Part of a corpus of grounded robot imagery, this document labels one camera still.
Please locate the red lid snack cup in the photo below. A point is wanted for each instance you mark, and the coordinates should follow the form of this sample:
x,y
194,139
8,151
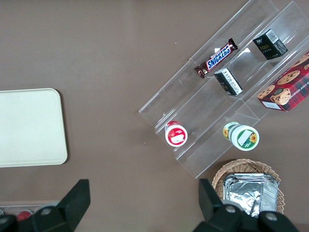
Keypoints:
x,y
176,135

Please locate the red tartan cookie box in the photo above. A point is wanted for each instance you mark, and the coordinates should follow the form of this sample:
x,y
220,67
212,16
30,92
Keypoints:
x,y
289,89

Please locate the clear acrylic stepped shelf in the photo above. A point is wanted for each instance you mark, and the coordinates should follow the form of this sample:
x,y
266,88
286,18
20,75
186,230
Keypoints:
x,y
183,104

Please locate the beige plastic serving tray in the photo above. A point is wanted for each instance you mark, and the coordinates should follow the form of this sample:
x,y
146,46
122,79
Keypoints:
x,y
31,128

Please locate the clear acrylic bottle rack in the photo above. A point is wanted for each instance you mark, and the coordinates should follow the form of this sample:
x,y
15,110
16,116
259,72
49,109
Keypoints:
x,y
36,206

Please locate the aluminium foil container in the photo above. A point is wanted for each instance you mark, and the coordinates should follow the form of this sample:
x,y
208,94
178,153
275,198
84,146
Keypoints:
x,y
251,176
243,194

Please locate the green sunflower lid cup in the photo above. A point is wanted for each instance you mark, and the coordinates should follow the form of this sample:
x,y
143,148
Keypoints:
x,y
243,138

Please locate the small black carton box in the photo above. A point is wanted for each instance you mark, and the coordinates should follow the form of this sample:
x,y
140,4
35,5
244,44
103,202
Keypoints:
x,y
228,83
270,46

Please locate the light wicker basket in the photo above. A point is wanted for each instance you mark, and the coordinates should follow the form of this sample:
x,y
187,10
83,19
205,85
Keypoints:
x,y
241,165

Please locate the red cola bottle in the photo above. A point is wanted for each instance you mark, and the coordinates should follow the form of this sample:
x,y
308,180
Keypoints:
x,y
24,215

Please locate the Snickers chocolate bar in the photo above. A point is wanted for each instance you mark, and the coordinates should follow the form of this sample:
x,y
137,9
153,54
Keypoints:
x,y
217,58

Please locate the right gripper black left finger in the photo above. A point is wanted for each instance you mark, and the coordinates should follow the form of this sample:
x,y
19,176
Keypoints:
x,y
70,205

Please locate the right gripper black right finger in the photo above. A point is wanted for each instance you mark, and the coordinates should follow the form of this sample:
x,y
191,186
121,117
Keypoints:
x,y
212,207

